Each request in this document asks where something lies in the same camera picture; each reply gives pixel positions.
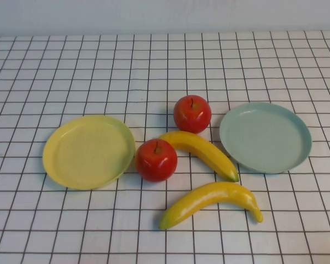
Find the white grid tablecloth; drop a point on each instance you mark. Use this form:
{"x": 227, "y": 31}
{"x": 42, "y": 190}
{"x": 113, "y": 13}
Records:
{"x": 99, "y": 68}

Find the red apple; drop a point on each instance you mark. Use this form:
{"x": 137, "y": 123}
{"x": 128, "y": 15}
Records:
{"x": 154, "y": 165}
{"x": 192, "y": 118}

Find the pale teal round plate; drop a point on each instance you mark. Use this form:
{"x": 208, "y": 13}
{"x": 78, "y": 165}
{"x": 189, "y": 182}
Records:
{"x": 264, "y": 137}

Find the yellow banana with green tip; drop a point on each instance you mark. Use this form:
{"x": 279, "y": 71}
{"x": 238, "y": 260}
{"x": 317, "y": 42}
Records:
{"x": 203, "y": 151}

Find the yellow banana with hooked stem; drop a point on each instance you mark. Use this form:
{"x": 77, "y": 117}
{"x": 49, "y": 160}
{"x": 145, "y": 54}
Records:
{"x": 209, "y": 196}

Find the yellow round plate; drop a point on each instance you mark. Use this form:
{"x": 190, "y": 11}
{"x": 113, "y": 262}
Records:
{"x": 88, "y": 154}

